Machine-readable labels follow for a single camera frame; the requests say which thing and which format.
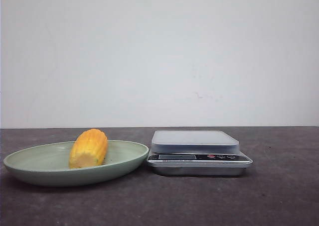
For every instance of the yellow corn cob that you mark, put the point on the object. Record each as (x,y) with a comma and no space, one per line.
(89,149)

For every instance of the silver digital kitchen scale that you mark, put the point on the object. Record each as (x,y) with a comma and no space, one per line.
(196,153)

